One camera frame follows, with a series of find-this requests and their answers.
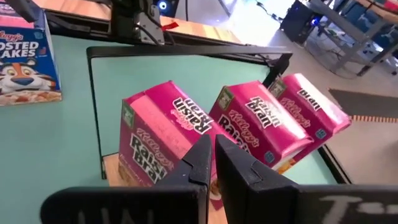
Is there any grey desk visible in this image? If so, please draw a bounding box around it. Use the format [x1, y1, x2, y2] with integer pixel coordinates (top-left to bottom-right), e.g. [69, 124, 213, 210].
[306, 0, 398, 77]

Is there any Raisin Bran cereal box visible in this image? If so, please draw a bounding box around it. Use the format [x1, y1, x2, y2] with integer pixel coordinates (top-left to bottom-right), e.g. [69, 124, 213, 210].
[118, 80, 242, 211]
[208, 80, 315, 175]
[267, 73, 353, 162]

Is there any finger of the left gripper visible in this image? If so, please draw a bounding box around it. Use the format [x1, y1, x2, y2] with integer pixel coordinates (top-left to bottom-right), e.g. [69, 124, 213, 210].
[6, 0, 43, 23]

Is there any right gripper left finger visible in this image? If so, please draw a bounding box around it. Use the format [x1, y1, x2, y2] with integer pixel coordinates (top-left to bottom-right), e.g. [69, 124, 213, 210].
[40, 134, 213, 224]

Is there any Frosted Flakes cereal box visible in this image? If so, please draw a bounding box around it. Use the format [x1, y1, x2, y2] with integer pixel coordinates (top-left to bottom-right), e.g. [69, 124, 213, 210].
[0, 2, 63, 107]

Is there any teal table mat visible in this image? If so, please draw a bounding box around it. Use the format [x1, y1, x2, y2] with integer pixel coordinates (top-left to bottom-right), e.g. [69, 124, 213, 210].
[0, 34, 338, 224]

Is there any yellow black hazard tape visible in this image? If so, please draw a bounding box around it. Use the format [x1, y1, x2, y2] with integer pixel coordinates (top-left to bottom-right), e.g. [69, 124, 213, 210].
[328, 88, 398, 124]

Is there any black device blue light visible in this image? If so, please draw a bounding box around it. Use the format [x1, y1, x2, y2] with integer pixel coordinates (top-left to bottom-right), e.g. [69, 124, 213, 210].
[154, 0, 180, 18]

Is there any black computer blue light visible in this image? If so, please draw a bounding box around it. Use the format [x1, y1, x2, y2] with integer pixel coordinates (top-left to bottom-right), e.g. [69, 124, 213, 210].
[279, 0, 321, 44]

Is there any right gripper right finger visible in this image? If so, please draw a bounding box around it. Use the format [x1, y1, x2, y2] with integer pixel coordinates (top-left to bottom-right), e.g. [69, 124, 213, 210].
[215, 134, 398, 224]

